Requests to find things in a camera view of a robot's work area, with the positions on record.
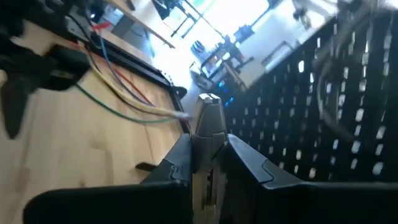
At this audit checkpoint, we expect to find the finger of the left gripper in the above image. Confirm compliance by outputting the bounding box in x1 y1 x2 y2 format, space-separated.
0 76 40 140

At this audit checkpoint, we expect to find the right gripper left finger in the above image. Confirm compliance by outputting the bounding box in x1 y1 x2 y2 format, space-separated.
22 133 193 224

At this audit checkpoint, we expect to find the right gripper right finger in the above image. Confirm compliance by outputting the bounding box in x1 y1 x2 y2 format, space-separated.
225 133 398 224

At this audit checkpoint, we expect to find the grey metal utility knife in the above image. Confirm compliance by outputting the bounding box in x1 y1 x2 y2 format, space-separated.
190 92 228 224

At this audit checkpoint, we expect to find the black perforated pegboard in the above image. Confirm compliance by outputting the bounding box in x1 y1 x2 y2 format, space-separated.
135 6 398 183

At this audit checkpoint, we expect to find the blue cable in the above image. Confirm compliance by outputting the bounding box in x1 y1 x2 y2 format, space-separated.
98 30 153 107

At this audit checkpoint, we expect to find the green cable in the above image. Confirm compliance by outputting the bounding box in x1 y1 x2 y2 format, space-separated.
75 83 180 124

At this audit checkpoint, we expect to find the yellow cable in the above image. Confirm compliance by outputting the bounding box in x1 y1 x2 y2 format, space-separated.
90 62 175 116

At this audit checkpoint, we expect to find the red cable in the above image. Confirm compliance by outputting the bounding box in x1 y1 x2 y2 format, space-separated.
70 40 155 106

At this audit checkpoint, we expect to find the white cable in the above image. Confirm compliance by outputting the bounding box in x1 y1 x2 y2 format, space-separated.
88 57 192 121

